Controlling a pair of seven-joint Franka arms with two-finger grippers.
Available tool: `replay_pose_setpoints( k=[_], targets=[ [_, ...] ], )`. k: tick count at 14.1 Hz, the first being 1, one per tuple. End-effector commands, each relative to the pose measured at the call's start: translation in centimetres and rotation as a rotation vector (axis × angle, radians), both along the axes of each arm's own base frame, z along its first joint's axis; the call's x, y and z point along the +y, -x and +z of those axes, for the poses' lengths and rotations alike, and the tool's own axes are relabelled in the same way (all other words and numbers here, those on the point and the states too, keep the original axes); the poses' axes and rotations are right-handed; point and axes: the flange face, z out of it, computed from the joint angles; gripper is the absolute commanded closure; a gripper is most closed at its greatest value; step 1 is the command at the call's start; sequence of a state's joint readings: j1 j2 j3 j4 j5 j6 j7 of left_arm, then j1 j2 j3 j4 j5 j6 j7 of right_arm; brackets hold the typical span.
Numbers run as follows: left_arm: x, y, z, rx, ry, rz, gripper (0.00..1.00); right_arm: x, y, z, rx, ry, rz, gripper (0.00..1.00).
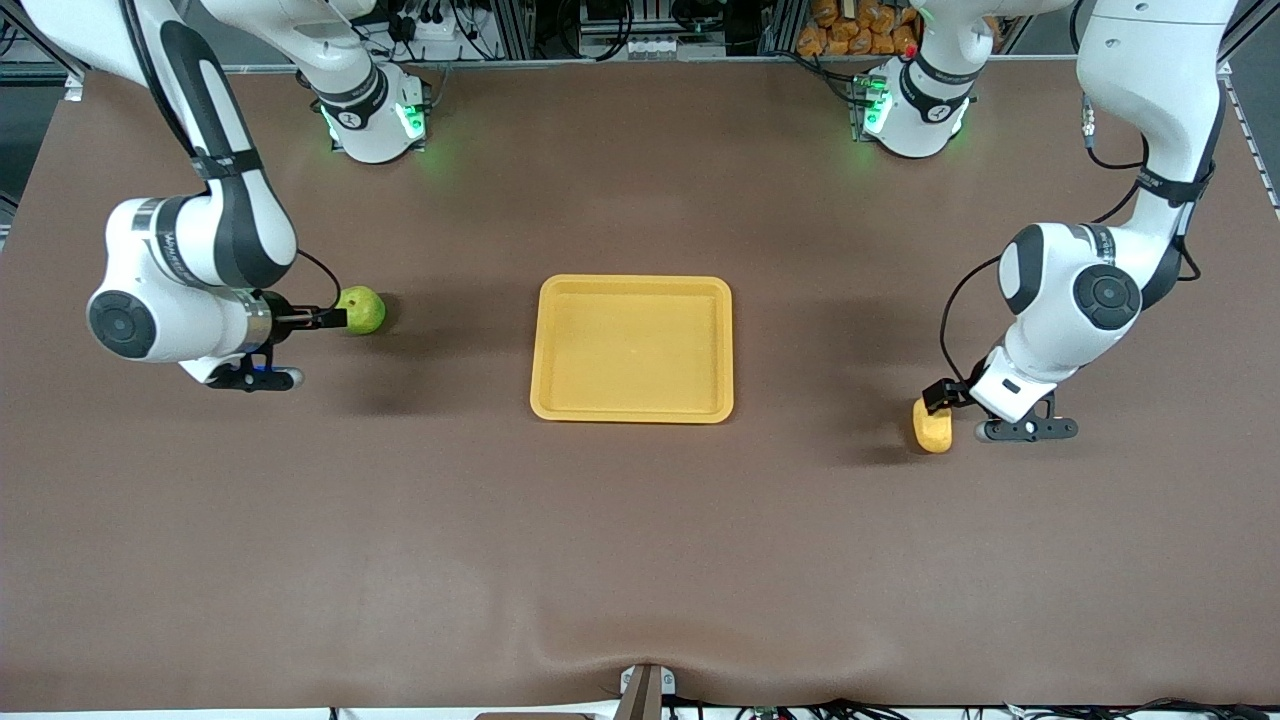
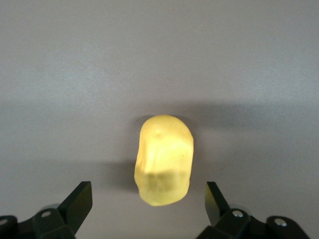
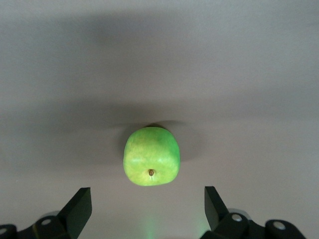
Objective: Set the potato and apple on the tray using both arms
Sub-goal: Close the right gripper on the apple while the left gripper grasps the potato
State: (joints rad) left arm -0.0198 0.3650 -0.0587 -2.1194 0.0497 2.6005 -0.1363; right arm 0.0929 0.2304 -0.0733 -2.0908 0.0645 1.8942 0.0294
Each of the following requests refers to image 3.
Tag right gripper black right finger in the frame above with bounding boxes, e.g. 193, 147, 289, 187
200, 185, 307, 239

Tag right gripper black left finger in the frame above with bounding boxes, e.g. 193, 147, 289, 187
0, 186, 93, 239

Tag green apple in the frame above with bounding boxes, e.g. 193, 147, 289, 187
123, 126, 181, 187

